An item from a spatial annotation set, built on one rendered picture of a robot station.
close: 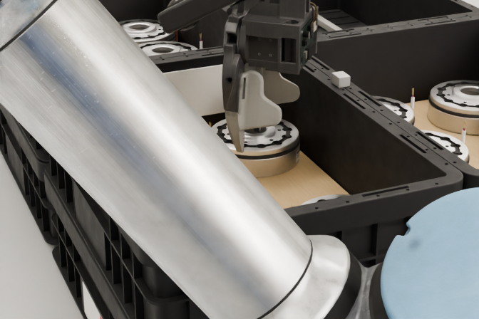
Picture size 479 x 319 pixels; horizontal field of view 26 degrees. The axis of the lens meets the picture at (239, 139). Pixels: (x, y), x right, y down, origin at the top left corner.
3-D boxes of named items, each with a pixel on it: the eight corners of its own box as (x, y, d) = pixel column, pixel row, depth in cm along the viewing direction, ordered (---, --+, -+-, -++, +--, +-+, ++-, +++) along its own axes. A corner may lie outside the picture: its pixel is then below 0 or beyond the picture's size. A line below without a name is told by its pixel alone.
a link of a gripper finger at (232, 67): (233, 114, 106) (239, 28, 104) (219, 112, 107) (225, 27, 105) (247, 107, 111) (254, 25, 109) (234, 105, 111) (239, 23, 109)
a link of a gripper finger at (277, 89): (296, 137, 115) (293, 68, 109) (246, 130, 117) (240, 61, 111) (304, 122, 117) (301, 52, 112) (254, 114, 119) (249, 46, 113)
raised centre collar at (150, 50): (184, 58, 140) (184, 53, 139) (149, 61, 138) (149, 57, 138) (175, 46, 144) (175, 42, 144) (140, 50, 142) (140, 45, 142)
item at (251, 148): (194, 128, 119) (194, 124, 119) (272, 113, 123) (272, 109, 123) (232, 162, 111) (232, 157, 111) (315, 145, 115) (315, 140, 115)
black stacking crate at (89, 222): (42, 174, 119) (34, 81, 114) (278, 134, 129) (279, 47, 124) (151, 371, 85) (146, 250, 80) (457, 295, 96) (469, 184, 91)
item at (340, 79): (350, 86, 111) (351, 75, 110) (338, 88, 110) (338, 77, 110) (342, 80, 112) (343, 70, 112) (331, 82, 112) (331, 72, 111)
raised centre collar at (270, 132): (224, 129, 118) (224, 124, 118) (263, 121, 120) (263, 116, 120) (244, 145, 114) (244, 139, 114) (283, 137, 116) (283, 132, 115)
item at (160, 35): (181, 41, 147) (181, 37, 147) (110, 47, 145) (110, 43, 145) (166, 20, 156) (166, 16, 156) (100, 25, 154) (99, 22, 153)
